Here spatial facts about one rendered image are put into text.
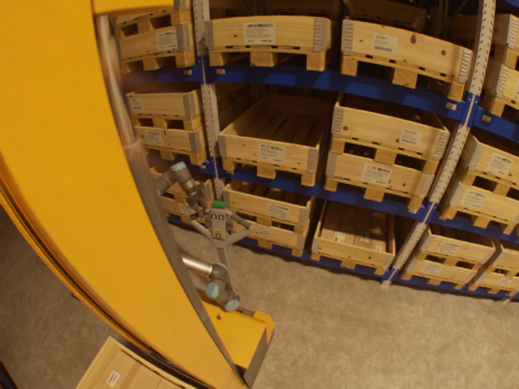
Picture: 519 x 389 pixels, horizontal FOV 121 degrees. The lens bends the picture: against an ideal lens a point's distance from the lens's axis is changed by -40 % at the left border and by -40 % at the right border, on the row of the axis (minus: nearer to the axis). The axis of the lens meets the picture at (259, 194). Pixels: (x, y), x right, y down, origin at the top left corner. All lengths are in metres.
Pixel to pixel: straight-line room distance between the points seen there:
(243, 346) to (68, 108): 1.43
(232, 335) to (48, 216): 1.38
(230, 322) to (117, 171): 1.36
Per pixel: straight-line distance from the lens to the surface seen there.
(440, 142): 1.79
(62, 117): 0.27
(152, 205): 0.39
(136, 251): 0.38
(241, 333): 1.55
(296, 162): 1.87
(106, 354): 1.72
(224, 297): 1.45
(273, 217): 2.27
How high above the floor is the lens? 2.35
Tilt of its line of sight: 39 degrees down
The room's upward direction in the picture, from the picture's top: 2 degrees counter-clockwise
